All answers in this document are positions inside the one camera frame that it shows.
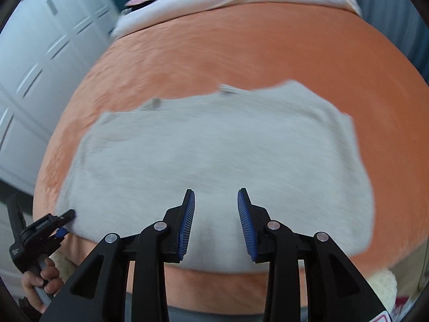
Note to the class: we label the grey blue curtain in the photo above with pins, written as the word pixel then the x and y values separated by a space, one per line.
pixel 402 24

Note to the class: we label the orange bed cover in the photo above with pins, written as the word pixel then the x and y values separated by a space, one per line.
pixel 333 52

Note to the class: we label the cream fluffy rug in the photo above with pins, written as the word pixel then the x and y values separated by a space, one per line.
pixel 383 282

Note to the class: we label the person's left hand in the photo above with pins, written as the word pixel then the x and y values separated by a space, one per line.
pixel 48 279

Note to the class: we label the cream knit sweater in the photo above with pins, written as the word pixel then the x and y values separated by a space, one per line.
pixel 295 153

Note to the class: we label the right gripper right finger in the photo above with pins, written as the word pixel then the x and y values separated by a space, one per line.
pixel 253 221

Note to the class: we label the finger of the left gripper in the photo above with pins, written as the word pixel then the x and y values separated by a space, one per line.
pixel 67 217
pixel 61 233

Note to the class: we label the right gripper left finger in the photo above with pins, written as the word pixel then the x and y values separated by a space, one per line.
pixel 179 219

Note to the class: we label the white wardrobe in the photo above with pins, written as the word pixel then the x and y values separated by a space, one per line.
pixel 47 48

